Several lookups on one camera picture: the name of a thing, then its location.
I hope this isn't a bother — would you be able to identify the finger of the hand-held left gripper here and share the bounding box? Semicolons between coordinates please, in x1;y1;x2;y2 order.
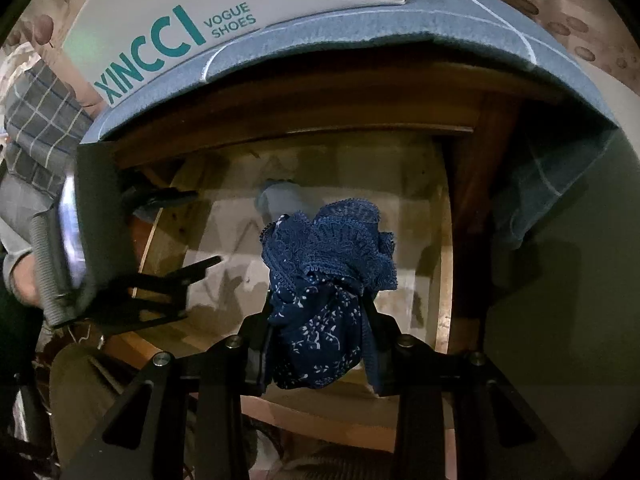
97;255;223;336
125;187;198;211

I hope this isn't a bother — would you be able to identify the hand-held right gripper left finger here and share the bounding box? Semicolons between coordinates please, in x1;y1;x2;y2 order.
60;305;276;480

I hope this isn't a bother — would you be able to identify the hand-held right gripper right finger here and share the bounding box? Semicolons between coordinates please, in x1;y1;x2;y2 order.
360;300;566;480

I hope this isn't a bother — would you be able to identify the navy lace underwear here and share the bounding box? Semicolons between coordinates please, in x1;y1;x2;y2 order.
260;199;399;391

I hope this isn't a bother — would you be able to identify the wooden drawer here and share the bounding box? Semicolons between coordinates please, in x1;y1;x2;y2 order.
105;145;456;453

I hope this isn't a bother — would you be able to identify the person's left forearm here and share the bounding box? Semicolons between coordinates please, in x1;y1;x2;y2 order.
0;175;66;311

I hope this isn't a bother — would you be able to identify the grey plaid blanket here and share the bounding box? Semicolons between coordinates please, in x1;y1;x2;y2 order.
0;60;101;196

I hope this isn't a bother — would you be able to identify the light blue garment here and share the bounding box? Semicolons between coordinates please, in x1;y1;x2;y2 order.
255;179;308;218

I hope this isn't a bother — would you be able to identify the person's left leg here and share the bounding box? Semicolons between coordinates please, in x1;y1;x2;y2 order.
47;342;131;468

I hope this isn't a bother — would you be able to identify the blue lined cloth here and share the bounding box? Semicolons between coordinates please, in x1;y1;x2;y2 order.
77;0;621;251

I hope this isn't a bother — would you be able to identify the pink floral bedding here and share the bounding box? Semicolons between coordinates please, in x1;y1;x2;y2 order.
445;0;640;91

